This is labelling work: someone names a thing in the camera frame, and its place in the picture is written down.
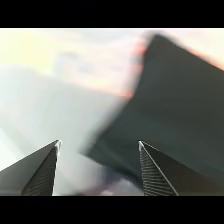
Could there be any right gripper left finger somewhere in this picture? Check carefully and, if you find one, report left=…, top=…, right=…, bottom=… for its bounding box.
left=0, top=139, right=62, bottom=196

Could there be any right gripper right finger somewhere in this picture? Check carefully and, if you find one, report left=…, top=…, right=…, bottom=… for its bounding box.
left=138, top=140, right=224, bottom=196

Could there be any dark grey garment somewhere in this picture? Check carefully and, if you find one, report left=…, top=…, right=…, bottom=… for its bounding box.
left=81, top=33, right=224, bottom=196

